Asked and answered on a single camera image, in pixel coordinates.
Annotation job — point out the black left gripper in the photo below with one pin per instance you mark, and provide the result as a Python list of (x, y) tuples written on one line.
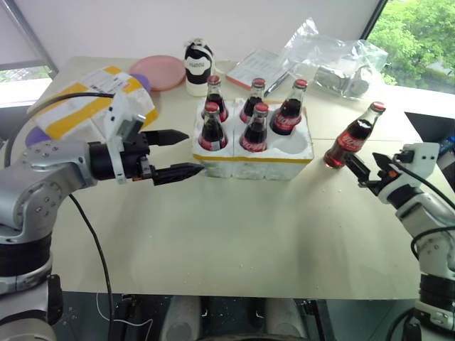
[(136, 156)]

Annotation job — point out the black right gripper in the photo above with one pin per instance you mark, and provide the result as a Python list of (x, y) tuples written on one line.
[(378, 179)]

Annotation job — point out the glass cola bottle red cap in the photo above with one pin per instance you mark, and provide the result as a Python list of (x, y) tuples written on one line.
[(256, 93), (212, 133), (214, 94), (350, 140), (288, 117), (255, 136)]

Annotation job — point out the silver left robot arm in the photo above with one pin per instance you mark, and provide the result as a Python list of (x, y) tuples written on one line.
[(35, 177)]

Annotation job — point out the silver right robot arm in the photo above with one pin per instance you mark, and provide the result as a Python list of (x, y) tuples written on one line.
[(435, 255)]

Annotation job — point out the white foam crate yellow tape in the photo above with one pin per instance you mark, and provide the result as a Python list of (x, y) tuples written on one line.
[(256, 165)]

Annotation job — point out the white foam box yellow tape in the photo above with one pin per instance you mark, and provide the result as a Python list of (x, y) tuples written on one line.
[(81, 106)]

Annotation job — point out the black flat screen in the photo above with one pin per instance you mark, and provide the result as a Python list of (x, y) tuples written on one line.
[(426, 128)]

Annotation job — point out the blue small object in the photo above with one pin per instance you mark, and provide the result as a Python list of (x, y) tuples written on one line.
[(447, 145)]

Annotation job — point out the pink round plate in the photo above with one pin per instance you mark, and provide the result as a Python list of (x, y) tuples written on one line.
[(160, 71)]

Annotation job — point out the black and white sneaker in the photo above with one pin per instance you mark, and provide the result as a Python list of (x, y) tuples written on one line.
[(198, 67)]

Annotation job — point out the silver items inside bag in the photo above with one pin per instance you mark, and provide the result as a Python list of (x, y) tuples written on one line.
[(337, 80)]

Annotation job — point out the pink and white booklet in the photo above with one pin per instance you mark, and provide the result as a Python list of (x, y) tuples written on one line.
[(252, 67)]

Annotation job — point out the clear plastic bag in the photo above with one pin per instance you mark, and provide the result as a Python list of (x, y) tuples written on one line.
[(330, 49)]

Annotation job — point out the green trees outside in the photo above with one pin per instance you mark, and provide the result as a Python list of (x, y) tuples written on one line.
[(419, 39)]

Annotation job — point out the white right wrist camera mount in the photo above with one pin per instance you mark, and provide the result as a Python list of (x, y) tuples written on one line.
[(424, 156)]

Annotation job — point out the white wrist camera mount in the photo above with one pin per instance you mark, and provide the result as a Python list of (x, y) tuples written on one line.
[(122, 106), (424, 156)]

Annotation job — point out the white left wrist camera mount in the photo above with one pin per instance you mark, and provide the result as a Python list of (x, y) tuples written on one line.
[(122, 106)]

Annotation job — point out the dark window frame post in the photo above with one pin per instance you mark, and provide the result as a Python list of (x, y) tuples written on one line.
[(375, 17)]

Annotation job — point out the dark window frame bar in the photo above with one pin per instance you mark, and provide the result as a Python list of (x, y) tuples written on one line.
[(32, 39)]

